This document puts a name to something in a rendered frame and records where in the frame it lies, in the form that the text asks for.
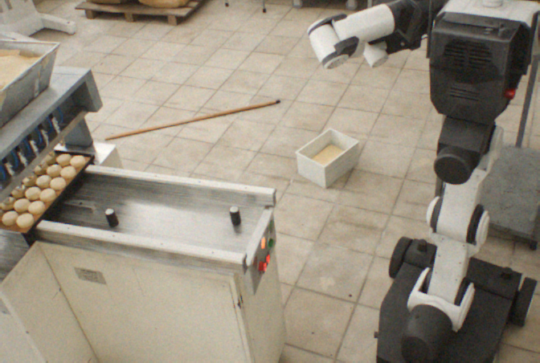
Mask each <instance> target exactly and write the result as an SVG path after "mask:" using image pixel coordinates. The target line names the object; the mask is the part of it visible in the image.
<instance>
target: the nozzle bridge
mask: <svg viewBox="0 0 540 363"><path fill-rule="evenodd" d="M57 107H59V109H60V111H61V112H62V115H63V122H62V123H60V124H58V126H59V130H58V131H54V130H53V129H52V132H51V133H50V134H49V135H48V137H49V140H48V141H46V142H45V141H43V139H42V137H41V139H42V142H41V144H39V145H36V146H37V148H38V152H36V153H32V152H31V148H30V146H29V145H28V146H29V149H30V154H29V155H28V156H27V157H25V158H26V160H27V163H26V164H23V165H22V164H20V162H19V160H18V158H17V156H16V153H15V149H14V148H15V147H16V146H17V145H18V147H19V148H20V149H21V150H22V152H23V154H27V153H28V151H27V147H26V145H25V143H24V141H23V139H25V140H26V141H27V135H28V134H30V135H31V138H33V139H34V141H35V143H39V136H38V133H37V132H36V131H35V128H37V129H39V127H38V125H39V124H40V123H41V124H42V126H43V127H44V128H45V130H46V132H50V131H51V128H50V125H49V123H48V121H47V119H46V118H47V117H48V119H49V115H50V114H51V113H52V114H53V117H55V119H56V121H61V116H60V114H59V110H58V109H57ZM102 107H103V103H102V100H101V98H100V93H99V91H98V88H97V86H96V82H95V80H94V77H93V74H92V70H91V68H80V67H57V66H54V67H53V71H52V74H51V81H50V84H49V86H48V87H47V88H46V89H45V90H44V91H42V92H41V93H40V94H39V95H38V96H37V97H35V98H34V99H33V100H32V101H31V102H30V103H29V104H28V105H27V106H26V107H25V108H24V109H23V110H21V111H20V112H19V113H18V114H17V115H16V116H14V117H13V118H12V119H11V120H10V121H9V122H8V123H6V124H5V125H4V126H3V127H2V128H1V129H0V166H1V167H2V169H3V171H4V174H5V179H4V180H3V181H1V184H2V188H1V189H0V204H1V203H2V202H3V201H4V200H5V199H6V198H7V197H8V196H9V195H10V194H11V193H12V191H13V190H14V189H15V188H16V187H17V186H18V185H19V184H20V183H21V182H22V181H23V180H24V179H25V178H26V177H27V176H28V175H29V174H30V173H31V172H32V171H33V169H34V168H35V167H36V166H37V165H38V164H39V163H40V162H41V161H42V160H43V159H44V158H45V157H46V156H47V155H48V154H49V153H50V152H51V151H52V150H53V149H54V148H55V147H56V146H57V145H58V143H60V142H61V141H62V140H63V139H65V145H71V146H79V147H85V148H89V147H90V145H91V144H92V143H93V139H92V136H91V133H90V131H89V128H88V125H87V122H86V120H85V118H84V117H85V116H86V115H87V114H88V113H89V112H95V113H97V112H98V111H99V110H100V109H101V108H102ZM27 144H28V143H27ZM10 151H13V153H14V155H15V156H16V158H17V161H18V166H17V167H16V168H15V169H14V176H12V177H10V176H8V174H7V172H6V170H5V168H4V166H3V164H2V163H3V162H2V159H3V158H4V157H6V159H7V160H8V161H9V162H10V164H11V166H15V160H14V157H13V156H12V154H11V152H10Z"/></svg>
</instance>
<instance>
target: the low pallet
mask: <svg viewBox="0 0 540 363"><path fill-rule="evenodd" d="M204 1H205V0H190V1H189V2H188V3H187V4H186V5H184V6H180V7H172V8H168V7H152V6H147V5H145V4H143V3H141V2H139V0H129V1H128V2H126V3H119V4H108V3H97V2H92V1H91V0H86V2H81V3H80V4H79V5H78V6H76V7H75V10H85V14H86V17H87V19H95V18H97V17H98V16H99V15H101V14H102V13H104V12H116V13H125V18H126V22H135V21H137V20H138V19H139V18H140V17H141V16H142V15H143V14H151V15H168V16H167V17H168V20H169V24H170V26H177V25H178V24H179V23H180V22H182V21H183V20H184V19H185V18H186V17H187V16H188V15H189V14H190V13H191V12H192V11H194V10H195V9H196V8H197V7H198V6H200V5H201V4H202V3H203V2H204Z"/></svg>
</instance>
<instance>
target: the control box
mask: <svg viewBox="0 0 540 363"><path fill-rule="evenodd" d="M271 221H272V229H271V230H270V229H269V225H270V222H271ZM263 238H265V244H264V248H262V241H263ZM269 239H273V246H272V248H269V247H268V242H269ZM275 245H276V229H275V223H274V218H273V212H272V210H264V211H263V213H262V215H261V217H260V220H259V222H258V224H257V226H256V228H255V231H254V233H253V235H252V237H251V239H250V242H249V244H248V245H247V248H246V251H245V252H247V259H246V261H247V271H246V273H245V275H242V278H243V285H244V289H245V293H246V294H248V295H253V296H254V295H255V294H256V290H257V288H258V286H259V284H260V281H261V279H262V276H263V274H264V273H265V270H264V269H263V270H262V271H259V264H260V261H262V262H264V264H265V263H266V265H264V267H265V266H266V268H267V265H268V255H269V260H270V257H271V254H272V251H273V249H274V246H275ZM245 252H244V253H245ZM255 257H257V264H256V266H255V267H254V266H253V263H254V258H255Z"/></svg>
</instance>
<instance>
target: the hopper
mask: <svg viewBox="0 0 540 363"><path fill-rule="evenodd" d="M59 44H60V43H52V42H36V41H22V40H7V39H0V53H3V54H4V53H8V54H10V53H14V54H17V55H21V56H23V57H27V58H32V57H35V58H39V57H41V58H40V59H38V60H37V61H36V62H35V63H33V64H32V65H31V66H29V67H28V69H26V70H25V71H24V72H23V73H21V74H20V75H19V76H17V77H16V78H15V79H14V80H12V81H11V82H10V83H9V84H7V85H6V86H5V87H4V88H3V89H2V90H0V129H1V128H2V127H3V126H4V125H5V124H6V123H8V122H9V121H10V120H11V119H12V118H13V117H14V116H16V115H17V114H18V113H19V112H20V111H21V110H23V109H24V108H25V107H26V106H27V105H28V104H29V103H30V102H31V101H32V100H33V99H34V98H35V97H37V96H38V95H39V94H40V93H41V92H42V91H44V90H45V89H46V88H47V87H48V86H49V84H50V81H51V74H52V71H53V67H54V64H55V58H56V55H57V51H58V48H59ZM23 46H24V47H23Z"/></svg>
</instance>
